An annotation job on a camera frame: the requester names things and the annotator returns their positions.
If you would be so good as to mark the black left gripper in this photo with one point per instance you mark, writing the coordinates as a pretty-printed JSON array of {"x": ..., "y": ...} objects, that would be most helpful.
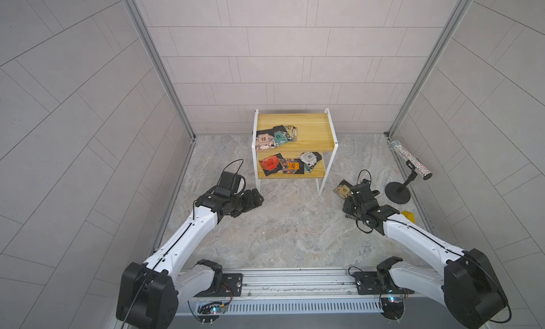
[{"x": 250, "y": 203}]

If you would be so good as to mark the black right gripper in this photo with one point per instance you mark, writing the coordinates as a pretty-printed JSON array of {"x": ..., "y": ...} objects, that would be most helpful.
[{"x": 346, "y": 203}]

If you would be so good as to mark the yellow label tea bag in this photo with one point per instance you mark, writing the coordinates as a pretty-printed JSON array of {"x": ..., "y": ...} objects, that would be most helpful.
[{"x": 343, "y": 189}]

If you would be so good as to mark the pink label tea bag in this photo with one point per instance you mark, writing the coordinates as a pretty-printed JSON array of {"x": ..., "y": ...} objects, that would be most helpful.
[{"x": 265, "y": 141}]

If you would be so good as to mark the teal label tea bag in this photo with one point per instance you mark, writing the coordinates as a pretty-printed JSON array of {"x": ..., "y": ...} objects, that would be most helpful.
[{"x": 281, "y": 135}]

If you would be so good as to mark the floral pattern tea bag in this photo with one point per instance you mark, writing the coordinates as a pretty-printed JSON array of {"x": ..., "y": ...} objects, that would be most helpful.
[{"x": 292, "y": 133}]

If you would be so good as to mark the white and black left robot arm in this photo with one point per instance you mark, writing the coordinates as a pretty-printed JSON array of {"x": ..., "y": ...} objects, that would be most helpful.
[{"x": 151, "y": 292}]

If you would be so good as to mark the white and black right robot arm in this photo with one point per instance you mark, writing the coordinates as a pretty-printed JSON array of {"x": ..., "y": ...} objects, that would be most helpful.
[{"x": 462, "y": 281}]

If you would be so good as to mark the red label tea bag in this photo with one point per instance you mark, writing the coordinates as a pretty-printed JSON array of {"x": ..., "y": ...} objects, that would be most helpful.
[{"x": 272, "y": 164}]

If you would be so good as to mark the orange label tea bag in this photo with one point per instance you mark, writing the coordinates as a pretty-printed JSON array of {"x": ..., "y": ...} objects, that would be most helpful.
[{"x": 292, "y": 166}]

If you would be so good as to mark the yellow block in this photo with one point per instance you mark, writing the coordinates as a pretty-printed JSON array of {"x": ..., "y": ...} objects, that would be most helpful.
[{"x": 410, "y": 216}]

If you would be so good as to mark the right circuit board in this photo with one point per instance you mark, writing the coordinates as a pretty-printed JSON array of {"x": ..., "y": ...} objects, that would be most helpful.
[{"x": 392, "y": 307}]

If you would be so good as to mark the circuit board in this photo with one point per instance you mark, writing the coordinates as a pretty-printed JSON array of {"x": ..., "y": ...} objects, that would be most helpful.
[
  {"x": 392, "y": 307},
  {"x": 210, "y": 312}
]

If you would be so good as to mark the left circuit board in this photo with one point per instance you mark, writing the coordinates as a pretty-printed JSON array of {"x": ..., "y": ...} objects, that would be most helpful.
[{"x": 210, "y": 312}]

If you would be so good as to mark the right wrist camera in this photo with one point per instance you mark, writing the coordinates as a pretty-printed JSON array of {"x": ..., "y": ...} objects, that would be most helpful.
[{"x": 362, "y": 189}]

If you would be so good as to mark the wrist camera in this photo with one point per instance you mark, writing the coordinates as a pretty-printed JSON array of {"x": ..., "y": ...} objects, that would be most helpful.
[
  {"x": 362, "y": 189},
  {"x": 230, "y": 184}
]

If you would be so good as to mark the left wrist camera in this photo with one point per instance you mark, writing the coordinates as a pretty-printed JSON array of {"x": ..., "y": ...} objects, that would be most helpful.
[{"x": 230, "y": 184}]

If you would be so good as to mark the wooden two-tier shelf white frame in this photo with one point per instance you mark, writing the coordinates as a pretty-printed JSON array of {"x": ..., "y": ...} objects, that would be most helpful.
[{"x": 315, "y": 133}]

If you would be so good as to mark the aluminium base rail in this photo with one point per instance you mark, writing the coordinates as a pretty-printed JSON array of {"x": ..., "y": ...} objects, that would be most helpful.
[{"x": 328, "y": 290}]

